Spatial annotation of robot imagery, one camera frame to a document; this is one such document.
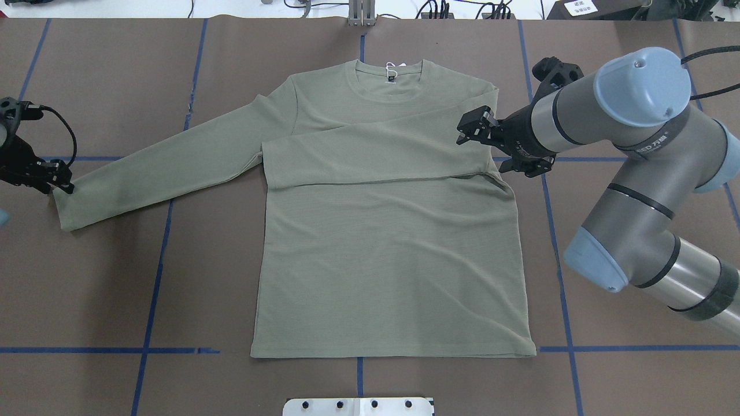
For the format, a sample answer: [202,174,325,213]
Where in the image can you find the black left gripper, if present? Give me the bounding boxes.
[1,135,76,195]

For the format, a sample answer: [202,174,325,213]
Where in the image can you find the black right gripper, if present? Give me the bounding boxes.
[456,106,556,177]

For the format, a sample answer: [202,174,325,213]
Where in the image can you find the olive green long-sleeve shirt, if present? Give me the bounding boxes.
[53,60,537,358]

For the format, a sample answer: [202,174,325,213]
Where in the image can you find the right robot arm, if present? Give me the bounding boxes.
[457,47,738,338]

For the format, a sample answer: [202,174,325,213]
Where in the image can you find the white shirt neck tag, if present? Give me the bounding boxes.
[385,62,398,83]

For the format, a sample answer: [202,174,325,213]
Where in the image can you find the black box with label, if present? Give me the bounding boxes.
[545,1,653,21]

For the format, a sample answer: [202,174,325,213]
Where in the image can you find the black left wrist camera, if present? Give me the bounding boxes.
[1,97,44,136]

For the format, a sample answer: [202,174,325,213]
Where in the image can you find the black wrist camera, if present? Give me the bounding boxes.
[1,97,44,136]
[532,56,584,97]

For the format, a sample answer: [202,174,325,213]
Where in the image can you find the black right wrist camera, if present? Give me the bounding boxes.
[532,56,584,97]

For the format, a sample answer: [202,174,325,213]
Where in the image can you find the aluminium frame post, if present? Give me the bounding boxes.
[347,0,377,27]

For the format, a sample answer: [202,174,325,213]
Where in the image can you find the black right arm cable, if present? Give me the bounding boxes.
[681,49,740,110]

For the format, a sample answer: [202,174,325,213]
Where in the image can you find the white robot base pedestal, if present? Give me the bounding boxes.
[282,396,435,415]

